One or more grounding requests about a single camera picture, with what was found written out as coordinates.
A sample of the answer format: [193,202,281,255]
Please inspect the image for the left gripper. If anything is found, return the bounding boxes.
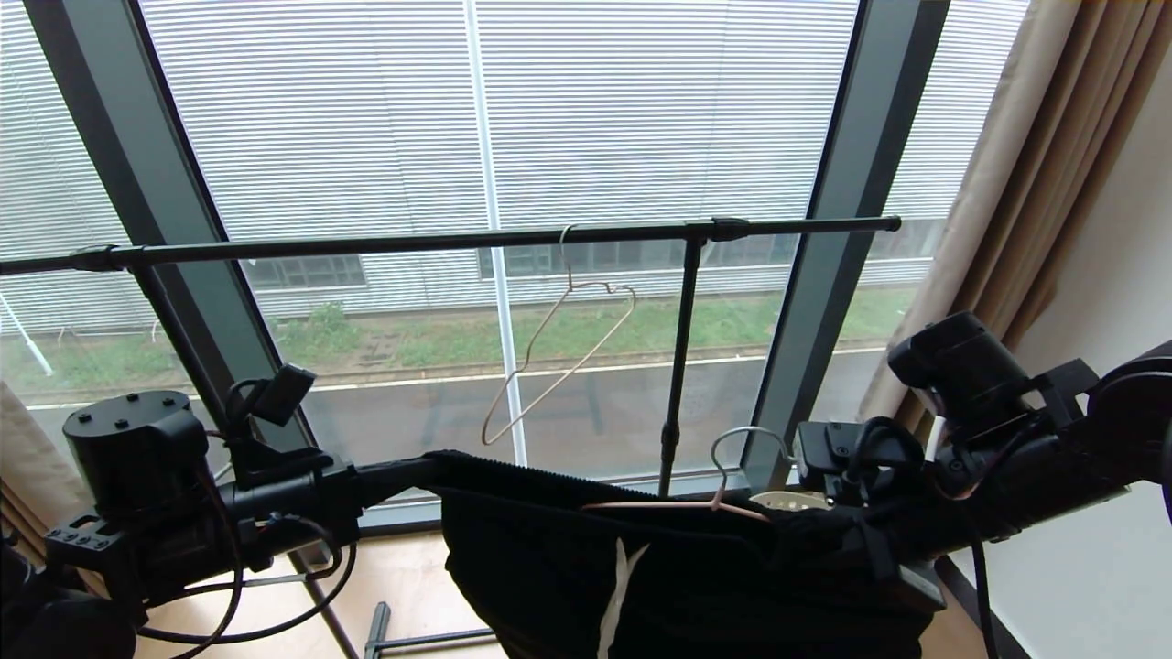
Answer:
[206,453,364,578]

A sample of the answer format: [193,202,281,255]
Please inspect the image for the black clothes rack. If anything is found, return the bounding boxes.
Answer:
[0,216,903,659]

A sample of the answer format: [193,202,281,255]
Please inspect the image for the pink clothes hanger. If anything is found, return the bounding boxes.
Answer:
[581,426,794,523]
[481,224,638,449]

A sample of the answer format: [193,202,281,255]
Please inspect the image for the black garment with white cord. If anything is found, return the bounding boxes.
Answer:
[424,448,949,659]

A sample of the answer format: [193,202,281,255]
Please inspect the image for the window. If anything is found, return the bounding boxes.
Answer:
[0,0,1031,532]

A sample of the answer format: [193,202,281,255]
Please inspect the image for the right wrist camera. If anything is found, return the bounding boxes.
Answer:
[792,416,928,506]

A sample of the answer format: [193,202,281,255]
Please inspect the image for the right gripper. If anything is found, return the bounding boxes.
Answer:
[856,458,999,610]

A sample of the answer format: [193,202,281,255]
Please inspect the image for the brown curtain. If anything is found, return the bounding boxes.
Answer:
[856,0,1172,424]

